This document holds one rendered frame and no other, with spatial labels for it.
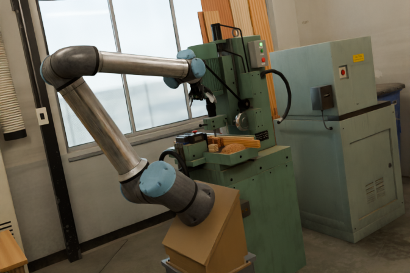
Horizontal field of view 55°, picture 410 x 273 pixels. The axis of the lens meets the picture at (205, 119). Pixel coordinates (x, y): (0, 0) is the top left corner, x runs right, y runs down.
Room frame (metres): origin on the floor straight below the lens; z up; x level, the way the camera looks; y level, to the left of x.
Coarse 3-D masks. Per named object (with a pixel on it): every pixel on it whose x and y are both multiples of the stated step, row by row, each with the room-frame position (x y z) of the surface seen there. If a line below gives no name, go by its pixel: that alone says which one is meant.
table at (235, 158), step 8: (208, 152) 2.18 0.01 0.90; (216, 152) 2.15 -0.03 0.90; (240, 152) 2.09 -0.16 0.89; (248, 152) 2.13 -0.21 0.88; (256, 152) 2.16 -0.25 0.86; (176, 160) 2.27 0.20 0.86; (200, 160) 2.18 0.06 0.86; (208, 160) 2.19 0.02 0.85; (216, 160) 2.13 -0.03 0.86; (224, 160) 2.08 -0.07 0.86; (232, 160) 2.05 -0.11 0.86; (240, 160) 2.08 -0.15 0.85
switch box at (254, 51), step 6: (252, 42) 2.42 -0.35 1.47; (258, 42) 2.42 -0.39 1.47; (264, 42) 2.46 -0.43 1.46; (252, 48) 2.43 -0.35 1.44; (258, 48) 2.42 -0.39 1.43; (264, 48) 2.45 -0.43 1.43; (252, 54) 2.43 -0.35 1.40; (258, 54) 2.42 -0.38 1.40; (264, 54) 2.45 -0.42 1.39; (252, 60) 2.44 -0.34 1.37; (258, 60) 2.41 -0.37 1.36; (252, 66) 2.44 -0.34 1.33; (258, 66) 2.41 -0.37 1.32
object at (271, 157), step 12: (264, 156) 2.30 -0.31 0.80; (276, 156) 2.37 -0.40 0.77; (288, 156) 2.43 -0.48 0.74; (228, 168) 2.15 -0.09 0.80; (240, 168) 2.18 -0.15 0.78; (252, 168) 2.23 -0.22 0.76; (264, 168) 2.29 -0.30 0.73; (204, 180) 2.24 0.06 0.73; (216, 180) 2.16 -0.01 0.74; (228, 180) 2.12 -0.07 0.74; (240, 180) 2.17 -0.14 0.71
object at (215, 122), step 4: (216, 116) 2.37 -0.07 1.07; (220, 116) 2.37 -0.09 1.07; (224, 116) 2.39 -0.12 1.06; (204, 120) 2.36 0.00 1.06; (208, 120) 2.33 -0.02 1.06; (212, 120) 2.33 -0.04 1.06; (216, 120) 2.35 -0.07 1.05; (220, 120) 2.37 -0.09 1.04; (208, 124) 2.34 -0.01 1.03; (212, 124) 2.33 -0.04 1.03; (216, 124) 2.34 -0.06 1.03; (220, 124) 2.36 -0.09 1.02; (224, 124) 2.38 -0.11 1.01; (204, 128) 2.37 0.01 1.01; (208, 128) 2.34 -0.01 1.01; (212, 128) 2.32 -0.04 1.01; (216, 128) 2.34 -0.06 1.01
